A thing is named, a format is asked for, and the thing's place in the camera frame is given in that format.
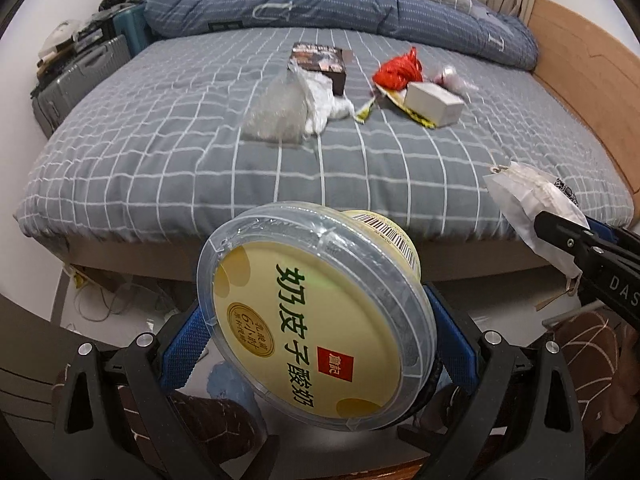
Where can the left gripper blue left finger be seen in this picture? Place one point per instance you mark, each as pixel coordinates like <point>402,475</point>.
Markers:
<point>183,339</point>

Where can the yellow yogurt cup clear lid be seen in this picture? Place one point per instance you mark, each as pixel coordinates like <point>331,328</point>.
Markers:
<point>322,312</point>

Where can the blue slipper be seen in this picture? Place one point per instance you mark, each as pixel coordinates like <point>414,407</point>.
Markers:
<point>225,382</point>

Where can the white paper bag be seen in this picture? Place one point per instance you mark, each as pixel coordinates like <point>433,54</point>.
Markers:
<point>521,192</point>

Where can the dark brown snack box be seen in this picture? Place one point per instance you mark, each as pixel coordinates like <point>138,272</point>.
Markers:
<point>326,60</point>

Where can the blue striped duvet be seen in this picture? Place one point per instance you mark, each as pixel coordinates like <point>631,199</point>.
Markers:
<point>480,32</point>

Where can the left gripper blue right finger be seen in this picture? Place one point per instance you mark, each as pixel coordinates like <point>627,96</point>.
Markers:
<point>457,345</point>

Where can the grey checked bed mattress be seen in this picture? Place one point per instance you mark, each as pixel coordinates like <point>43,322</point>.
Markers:
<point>156,151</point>

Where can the white power strip with cables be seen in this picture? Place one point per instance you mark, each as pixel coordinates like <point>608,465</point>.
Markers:
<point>96,304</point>

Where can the red plastic bag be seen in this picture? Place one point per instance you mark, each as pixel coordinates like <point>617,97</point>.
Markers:
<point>397,73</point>

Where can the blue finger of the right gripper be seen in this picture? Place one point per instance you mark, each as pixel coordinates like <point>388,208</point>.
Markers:
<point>614,235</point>
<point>558,238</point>

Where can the clear plastic bag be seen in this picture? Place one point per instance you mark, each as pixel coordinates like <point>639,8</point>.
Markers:
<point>280,113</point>

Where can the white crumpled tissue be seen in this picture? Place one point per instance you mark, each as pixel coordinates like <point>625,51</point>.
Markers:
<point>322,104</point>

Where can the clear pinkish plastic wrap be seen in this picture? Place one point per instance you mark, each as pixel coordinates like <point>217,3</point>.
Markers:
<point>448,78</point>

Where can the grey hard suitcase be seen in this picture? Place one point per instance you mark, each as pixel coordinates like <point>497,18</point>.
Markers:
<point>53,101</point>

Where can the teal suitcase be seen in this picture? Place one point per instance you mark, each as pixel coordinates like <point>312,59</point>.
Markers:
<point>131,23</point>

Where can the wooden headboard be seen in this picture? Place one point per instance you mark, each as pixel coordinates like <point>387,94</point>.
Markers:
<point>596,76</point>

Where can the yellow white snack wrapper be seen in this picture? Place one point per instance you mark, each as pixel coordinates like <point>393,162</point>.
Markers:
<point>396,98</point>

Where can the small yellow wrapper strip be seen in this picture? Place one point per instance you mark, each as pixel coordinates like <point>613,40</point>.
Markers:
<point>362,114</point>

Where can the small white cardboard box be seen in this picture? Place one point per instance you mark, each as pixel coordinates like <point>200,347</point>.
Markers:
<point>434,103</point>

